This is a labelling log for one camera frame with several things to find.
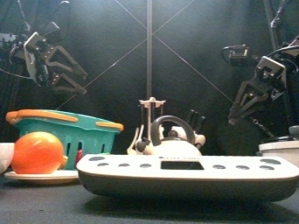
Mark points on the white and black digital scale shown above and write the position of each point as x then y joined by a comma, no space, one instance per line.
187,178

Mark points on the white toy hanging spoon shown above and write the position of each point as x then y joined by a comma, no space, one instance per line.
133,144

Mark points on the white cup at left edge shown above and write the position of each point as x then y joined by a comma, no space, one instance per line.
6,157

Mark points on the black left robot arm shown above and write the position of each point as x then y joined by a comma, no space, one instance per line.
8,40

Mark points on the white toy pot grey lid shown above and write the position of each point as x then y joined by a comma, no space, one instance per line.
282,151

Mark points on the red toy item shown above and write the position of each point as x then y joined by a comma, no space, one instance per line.
79,156

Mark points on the orange toy fruit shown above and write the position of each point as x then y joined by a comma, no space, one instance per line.
36,153

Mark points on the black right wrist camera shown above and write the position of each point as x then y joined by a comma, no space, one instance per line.
238,56

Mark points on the grey vertical frame pole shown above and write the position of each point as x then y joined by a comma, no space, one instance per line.
150,46

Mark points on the white toy utensil rack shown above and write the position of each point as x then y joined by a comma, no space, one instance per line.
153,102

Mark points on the cream toy plate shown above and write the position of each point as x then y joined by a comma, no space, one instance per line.
43,176

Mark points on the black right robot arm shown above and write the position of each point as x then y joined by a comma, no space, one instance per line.
291,87

